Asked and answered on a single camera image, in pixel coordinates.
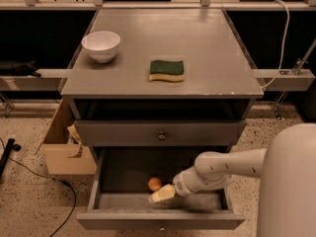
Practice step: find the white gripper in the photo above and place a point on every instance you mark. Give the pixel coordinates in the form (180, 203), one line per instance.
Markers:
(181, 185)

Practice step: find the orange fruit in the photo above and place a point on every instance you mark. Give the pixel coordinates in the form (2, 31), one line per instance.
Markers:
(154, 184)

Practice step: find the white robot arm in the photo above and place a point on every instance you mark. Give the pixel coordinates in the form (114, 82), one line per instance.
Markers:
(286, 168)

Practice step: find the open grey middle drawer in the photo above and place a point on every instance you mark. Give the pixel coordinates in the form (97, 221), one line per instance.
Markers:
(120, 194)

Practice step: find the closed grey top drawer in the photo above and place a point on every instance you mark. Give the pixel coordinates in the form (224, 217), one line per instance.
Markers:
(129, 133)

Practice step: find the grey drawer cabinet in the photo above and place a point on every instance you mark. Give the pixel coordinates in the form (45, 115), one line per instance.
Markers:
(219, 82)

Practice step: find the cardboard box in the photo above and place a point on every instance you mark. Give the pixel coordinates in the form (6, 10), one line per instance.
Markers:
(63, 155)

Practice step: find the green yellow sponge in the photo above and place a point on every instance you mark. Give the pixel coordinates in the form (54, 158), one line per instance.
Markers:
(164, 70)

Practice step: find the white ceramic bowl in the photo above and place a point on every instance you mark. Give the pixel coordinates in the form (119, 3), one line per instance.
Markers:
(102, 46)

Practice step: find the black bar on floor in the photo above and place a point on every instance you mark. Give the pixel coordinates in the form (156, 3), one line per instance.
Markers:
(10, 145)

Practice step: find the black object on shelf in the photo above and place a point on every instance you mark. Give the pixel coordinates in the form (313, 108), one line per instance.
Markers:
(18, 68)

